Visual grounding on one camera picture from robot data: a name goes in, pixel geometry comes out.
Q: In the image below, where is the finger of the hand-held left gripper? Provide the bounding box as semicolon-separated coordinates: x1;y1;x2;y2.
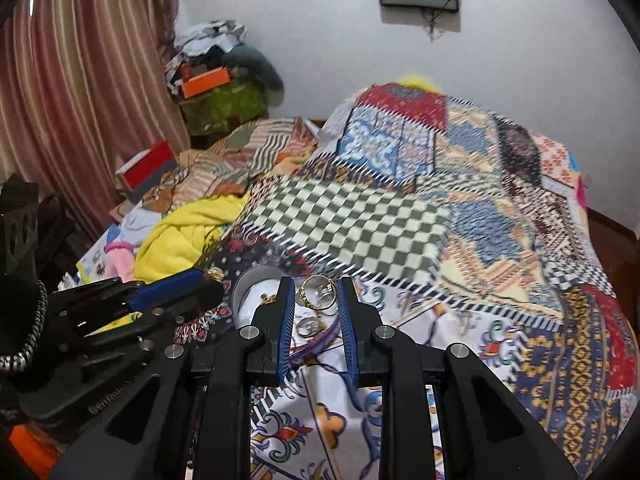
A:
74;281;225;342
56;269;203;312

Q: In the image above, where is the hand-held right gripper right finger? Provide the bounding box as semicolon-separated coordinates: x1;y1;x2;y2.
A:
336;276;582;480

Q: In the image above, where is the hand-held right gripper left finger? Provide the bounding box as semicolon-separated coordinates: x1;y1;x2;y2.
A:
50;276;296;480

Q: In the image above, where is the purple heart-shaped tin box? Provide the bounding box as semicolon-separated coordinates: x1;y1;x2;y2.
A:
231;266;347;367

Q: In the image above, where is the pink plush item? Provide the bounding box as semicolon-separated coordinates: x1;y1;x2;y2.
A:
102;242;139;282

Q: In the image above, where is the yellow cloth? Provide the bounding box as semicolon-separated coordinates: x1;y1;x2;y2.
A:
134;194;247;284

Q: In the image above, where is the white pink cloth pile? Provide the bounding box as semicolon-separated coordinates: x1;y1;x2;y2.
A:
75;206;162;282

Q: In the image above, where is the red white box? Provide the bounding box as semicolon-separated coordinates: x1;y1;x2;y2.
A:
115;139;179;194

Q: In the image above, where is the striped orange patchwork blanket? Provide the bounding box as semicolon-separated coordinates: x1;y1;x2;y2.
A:
142;116;322;212

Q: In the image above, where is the colourful patchwork blanket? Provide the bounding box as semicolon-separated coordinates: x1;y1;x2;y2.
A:
185;82;640;480

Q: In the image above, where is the orange box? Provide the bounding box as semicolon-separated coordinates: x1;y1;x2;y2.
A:
180;66;232;100

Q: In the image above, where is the striped red brown curtain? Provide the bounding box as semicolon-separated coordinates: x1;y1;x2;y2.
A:
0;0;194;242

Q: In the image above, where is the grey pillow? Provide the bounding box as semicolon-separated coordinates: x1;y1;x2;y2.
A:
227;45;285;94

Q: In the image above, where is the yellow plush toy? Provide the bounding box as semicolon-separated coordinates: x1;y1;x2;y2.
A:
394;73;442;92

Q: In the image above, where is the black white braided cord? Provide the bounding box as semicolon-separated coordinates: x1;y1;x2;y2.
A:
0;279;49;374

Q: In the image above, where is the black hanging monitor cable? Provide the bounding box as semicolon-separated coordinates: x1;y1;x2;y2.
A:
421;7;447;42

